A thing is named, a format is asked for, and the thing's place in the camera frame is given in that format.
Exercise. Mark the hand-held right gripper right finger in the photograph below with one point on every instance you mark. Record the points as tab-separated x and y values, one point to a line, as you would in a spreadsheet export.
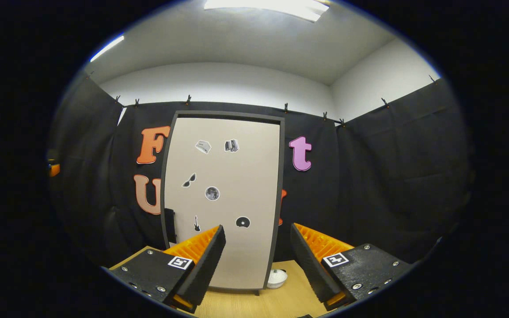
309	265

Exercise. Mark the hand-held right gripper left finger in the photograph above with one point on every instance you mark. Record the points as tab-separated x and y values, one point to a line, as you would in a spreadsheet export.
206	265

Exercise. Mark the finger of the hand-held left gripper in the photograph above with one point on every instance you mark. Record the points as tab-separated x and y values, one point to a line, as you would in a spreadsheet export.
55	170

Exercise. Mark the beige cabinet door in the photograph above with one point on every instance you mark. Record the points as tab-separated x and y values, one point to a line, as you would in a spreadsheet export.
245	176

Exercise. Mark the white round container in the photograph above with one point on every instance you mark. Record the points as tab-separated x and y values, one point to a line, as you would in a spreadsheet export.
277	278

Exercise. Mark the black backdrop cloth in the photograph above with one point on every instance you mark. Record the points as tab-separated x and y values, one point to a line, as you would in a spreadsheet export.
391	185

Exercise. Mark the row of small cloth clips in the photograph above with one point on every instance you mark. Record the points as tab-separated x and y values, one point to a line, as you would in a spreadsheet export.
188	99

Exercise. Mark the ceiling light panel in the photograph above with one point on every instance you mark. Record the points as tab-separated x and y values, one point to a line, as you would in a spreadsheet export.
272	9

